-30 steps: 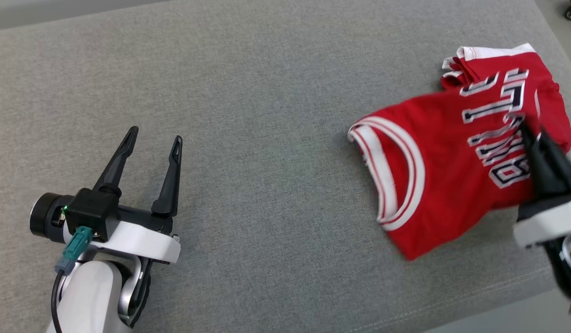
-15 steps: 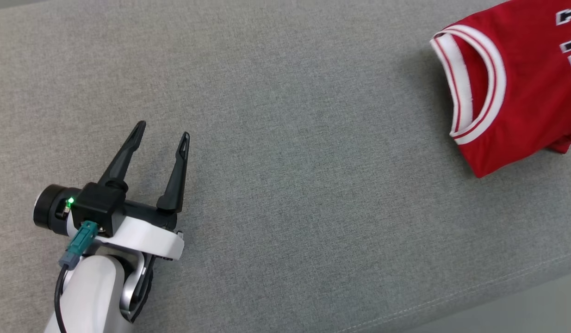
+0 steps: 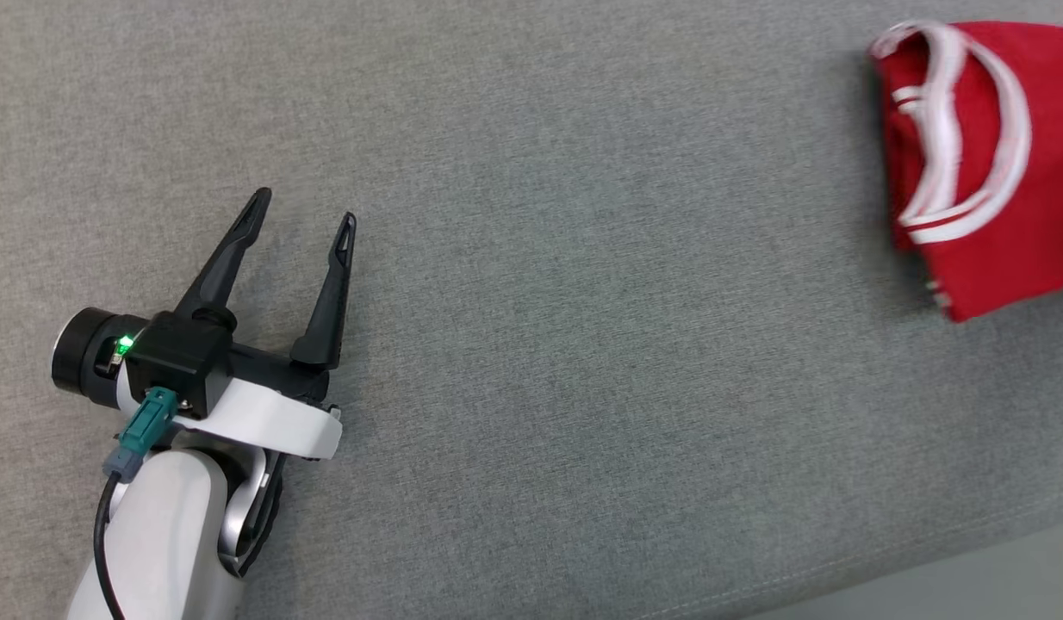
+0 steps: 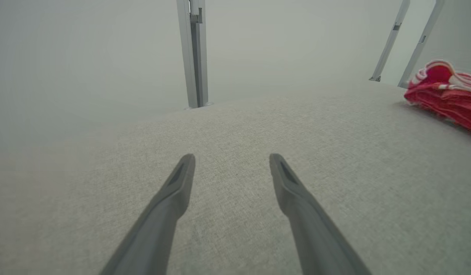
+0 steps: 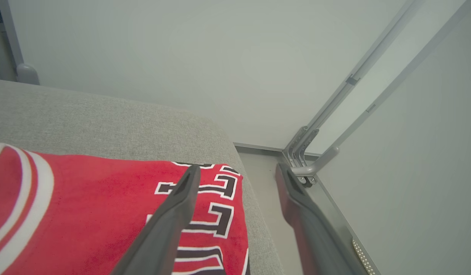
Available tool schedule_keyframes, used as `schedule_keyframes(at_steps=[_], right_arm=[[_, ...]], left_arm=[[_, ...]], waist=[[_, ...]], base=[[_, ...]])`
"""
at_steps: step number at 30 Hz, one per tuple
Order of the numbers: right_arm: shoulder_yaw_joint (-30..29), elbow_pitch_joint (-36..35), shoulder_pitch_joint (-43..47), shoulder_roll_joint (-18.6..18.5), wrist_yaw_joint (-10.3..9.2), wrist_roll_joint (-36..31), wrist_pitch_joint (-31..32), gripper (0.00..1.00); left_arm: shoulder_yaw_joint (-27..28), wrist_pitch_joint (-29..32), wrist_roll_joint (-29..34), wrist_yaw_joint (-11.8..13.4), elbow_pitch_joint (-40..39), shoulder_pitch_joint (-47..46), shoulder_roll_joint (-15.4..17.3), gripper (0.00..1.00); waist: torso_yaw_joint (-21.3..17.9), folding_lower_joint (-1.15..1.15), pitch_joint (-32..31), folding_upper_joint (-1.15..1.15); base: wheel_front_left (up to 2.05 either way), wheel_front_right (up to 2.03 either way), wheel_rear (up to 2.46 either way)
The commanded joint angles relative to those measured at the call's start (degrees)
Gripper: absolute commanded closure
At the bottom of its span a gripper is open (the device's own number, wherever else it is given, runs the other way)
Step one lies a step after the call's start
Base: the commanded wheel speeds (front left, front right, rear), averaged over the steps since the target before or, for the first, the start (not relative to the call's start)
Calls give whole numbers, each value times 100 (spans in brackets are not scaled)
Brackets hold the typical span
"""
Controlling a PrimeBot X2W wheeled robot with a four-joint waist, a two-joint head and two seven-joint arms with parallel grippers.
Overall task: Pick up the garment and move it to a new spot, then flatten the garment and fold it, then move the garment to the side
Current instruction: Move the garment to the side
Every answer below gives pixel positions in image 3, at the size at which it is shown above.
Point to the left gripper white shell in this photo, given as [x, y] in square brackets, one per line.
[273, 422]

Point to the red and white shirt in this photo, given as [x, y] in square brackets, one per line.
[1014, 241]

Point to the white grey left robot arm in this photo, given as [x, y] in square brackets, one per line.
[165, 534]

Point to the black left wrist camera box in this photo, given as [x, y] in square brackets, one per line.
[183, 362]

